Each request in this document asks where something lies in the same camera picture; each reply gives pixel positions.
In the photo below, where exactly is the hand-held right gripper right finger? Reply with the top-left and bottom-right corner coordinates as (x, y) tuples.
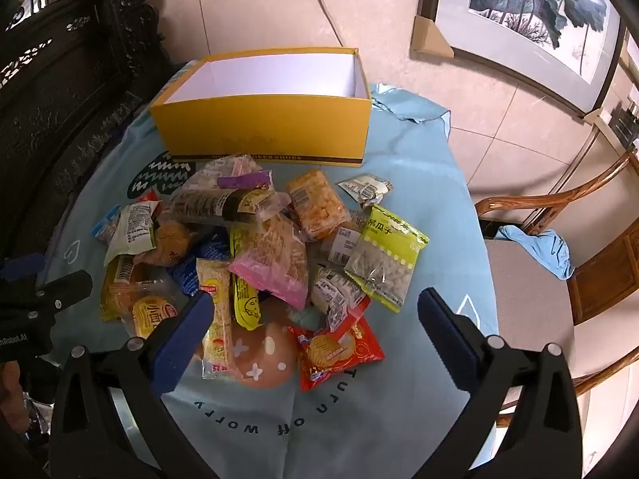
(409, 288), (585, 479)

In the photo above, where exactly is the yellow cartoon snack packet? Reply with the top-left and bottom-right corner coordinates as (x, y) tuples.
(230, 227), (264, 330)

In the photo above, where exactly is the orange cracker clear packet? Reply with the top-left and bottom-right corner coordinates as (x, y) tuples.
(286, 170), (351, 240)

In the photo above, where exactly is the white green snack packet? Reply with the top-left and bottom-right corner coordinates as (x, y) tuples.
(104, 201), (161, 265)

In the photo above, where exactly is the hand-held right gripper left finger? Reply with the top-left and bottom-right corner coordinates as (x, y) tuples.
(49, 289), (220, 479)

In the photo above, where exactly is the wooden chair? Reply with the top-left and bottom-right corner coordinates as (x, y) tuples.
(474, 150), (639, 410)

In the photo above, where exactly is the small crumpled white packet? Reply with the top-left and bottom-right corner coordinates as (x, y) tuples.
(337, 174), (393, 208)

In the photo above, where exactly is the yellow label bread packet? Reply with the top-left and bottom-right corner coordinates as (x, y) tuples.
(102, 254), (181, 337)

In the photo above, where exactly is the yellow cardboard box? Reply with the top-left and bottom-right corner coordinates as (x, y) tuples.
(150, 47), (373, 168)

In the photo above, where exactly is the small light blue packet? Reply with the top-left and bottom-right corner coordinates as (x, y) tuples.
(91, 204), (123, 245)

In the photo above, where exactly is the clear packet purple label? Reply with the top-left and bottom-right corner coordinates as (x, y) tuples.
(182, 154), (275, 193)

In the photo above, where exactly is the dark blue snack packet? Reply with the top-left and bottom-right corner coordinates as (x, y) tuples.
(170, 230), (230, 295)

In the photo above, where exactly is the pink-edged noodle snack packet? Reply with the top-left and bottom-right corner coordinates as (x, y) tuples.
(228, 214), (310, 310)

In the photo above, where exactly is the dark tube snack packet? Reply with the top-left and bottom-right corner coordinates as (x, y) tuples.
(165, 188), (275, 224)

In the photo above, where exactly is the white cable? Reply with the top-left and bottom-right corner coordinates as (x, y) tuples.
(307, 0), (346, 47)

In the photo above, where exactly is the person's left hand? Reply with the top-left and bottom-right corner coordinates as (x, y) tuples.
(0, 362), (25, 429)

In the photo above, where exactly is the cardboard corner protector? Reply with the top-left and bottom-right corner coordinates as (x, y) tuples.
(412, 15), (455, 59)

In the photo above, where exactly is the light blue printed tablecloth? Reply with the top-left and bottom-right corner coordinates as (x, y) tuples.
(42, 60), (500, 479)

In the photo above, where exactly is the grey chair cushion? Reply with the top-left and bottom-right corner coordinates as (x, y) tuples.
(484, 237), (639, 375)

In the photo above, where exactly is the green melon seed packet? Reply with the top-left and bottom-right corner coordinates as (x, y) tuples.
(344, 204), (430, 314)

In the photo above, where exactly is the blue cloth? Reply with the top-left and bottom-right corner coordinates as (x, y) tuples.
(494, 224), (575, 280)

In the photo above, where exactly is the white seed packet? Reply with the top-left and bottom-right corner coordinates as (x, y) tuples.
(310, 267), (367, 330)

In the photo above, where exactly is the red cookie packet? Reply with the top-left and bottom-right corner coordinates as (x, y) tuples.
(288, 304), (385, 391)

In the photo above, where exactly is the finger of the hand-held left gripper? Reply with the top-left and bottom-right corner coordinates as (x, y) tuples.
(35, 269), (94, 306)

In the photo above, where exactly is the brown bun packet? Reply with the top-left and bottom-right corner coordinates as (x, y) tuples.
(135, 220), (193, 267)

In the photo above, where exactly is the long white yellow packet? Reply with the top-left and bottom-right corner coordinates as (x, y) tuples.
(196, 258), (235, 380)

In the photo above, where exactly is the framed lotus painting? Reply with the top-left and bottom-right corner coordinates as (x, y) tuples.
(417, 0), (630, 118)

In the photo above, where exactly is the clear packet white label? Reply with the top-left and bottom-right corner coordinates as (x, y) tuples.
(319, 210), (370, 265)

